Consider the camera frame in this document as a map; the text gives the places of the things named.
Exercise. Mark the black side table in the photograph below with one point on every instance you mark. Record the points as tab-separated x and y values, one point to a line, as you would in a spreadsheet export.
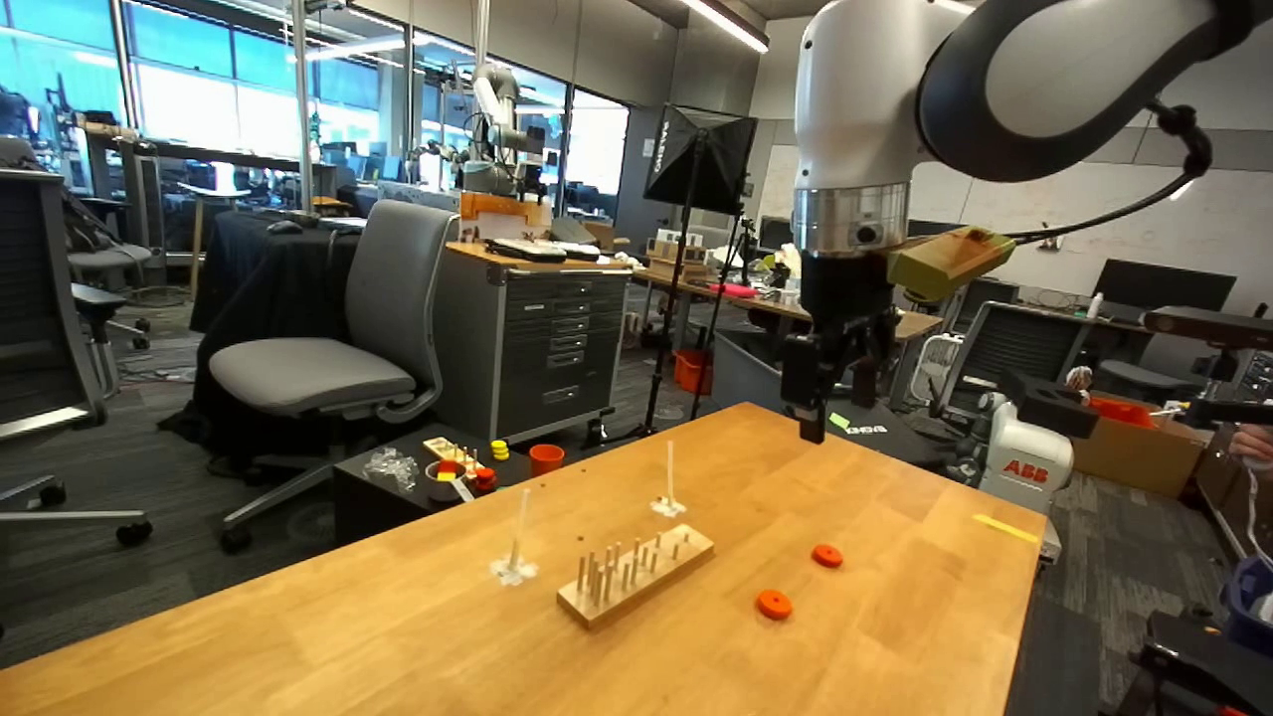
399	503

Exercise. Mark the black draped cloth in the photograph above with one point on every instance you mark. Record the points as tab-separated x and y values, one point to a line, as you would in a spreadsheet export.
265	292

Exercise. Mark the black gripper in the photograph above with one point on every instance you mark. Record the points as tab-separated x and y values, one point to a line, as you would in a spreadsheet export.
844	286

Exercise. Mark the dark framed screen panel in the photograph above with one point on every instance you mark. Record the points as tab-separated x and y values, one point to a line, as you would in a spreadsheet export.
1027	350

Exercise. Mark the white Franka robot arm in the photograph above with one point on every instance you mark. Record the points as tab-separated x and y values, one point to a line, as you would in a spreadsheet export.
856	104

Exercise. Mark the black softbox on stand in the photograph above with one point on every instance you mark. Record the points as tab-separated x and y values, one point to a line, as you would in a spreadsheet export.
700	161

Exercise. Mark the grey office chair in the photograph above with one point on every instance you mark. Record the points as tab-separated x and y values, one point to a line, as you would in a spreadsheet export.
312	370

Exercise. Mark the large cardboard box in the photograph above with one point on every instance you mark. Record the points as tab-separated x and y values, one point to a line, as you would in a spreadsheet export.
1139	459

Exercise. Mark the small yellow block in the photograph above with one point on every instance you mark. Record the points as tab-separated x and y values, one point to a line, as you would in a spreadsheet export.
497	451

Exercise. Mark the small orange cup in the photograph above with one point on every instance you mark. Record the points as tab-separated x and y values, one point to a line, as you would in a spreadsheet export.
545	459

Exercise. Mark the cluttered wooden desk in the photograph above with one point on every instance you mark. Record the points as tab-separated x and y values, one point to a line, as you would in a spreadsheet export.
741	299

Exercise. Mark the yellow wrist camera box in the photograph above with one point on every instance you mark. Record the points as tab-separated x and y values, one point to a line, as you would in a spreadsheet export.
946	266

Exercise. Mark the black equipment stand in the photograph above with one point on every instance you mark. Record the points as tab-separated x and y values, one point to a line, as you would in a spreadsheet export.
1200	671

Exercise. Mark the yellow tape strip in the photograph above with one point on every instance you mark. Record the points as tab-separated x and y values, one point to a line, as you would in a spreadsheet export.
1006	528

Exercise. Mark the grey metal cabinet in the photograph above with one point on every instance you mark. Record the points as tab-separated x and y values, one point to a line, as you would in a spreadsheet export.
531	345

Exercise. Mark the dark desk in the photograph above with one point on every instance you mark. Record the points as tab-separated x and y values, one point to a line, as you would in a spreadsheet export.
1213	325

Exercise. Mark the black mesh office chair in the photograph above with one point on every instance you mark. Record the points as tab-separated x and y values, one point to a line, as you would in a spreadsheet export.
41	305

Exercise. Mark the blue bin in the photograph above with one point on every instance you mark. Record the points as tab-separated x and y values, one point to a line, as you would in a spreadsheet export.
1254	604

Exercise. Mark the patterned wooden card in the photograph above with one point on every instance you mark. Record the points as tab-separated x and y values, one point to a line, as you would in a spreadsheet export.
450	454

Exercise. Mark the ceiling light strip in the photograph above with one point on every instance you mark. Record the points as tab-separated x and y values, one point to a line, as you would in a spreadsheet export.
725	27

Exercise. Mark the clear plastic piece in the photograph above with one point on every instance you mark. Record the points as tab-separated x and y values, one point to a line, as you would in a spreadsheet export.
388	462

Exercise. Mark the flat keyboard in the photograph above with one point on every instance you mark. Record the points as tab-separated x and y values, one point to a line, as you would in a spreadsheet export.
543	247

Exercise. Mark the small red piece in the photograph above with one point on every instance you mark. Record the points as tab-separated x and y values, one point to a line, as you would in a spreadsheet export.
481	480

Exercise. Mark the wooden base with metal rods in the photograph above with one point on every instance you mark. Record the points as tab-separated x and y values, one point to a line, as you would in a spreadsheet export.
637	577

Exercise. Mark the orange disk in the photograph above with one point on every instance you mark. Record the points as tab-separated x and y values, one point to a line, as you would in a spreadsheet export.
828	556
774	605

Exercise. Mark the white machine housing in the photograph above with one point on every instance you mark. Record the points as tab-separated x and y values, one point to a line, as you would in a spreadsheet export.
1027	462

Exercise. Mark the small cardboard box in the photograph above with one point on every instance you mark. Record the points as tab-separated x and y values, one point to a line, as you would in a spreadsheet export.
502	218

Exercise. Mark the orange item on box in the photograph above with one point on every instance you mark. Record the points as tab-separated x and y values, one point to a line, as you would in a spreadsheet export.
1117	408

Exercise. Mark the large black monitor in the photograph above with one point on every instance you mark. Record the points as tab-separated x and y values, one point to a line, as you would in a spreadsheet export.
1166	286

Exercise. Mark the orange bucket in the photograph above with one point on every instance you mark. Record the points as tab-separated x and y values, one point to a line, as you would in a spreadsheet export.
688	370

